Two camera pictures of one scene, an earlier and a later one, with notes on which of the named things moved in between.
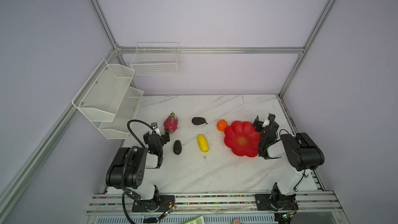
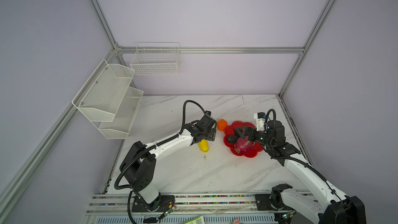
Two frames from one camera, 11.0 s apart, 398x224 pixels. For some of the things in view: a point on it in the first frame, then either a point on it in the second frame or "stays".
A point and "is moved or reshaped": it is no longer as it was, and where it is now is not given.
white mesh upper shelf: x=100 y=97 stays
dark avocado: x=198 y=121 is moved or reshaped
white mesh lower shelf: x=117 y=129 stays
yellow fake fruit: x=203 y=143 stays
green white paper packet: x=199 y=220 stays
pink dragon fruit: x=170 y=124 -> x=243 y=145
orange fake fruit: x=222 y=124 stays
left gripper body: x=162 y=141 -> x=206 y=133
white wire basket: x=156 y=58 stays
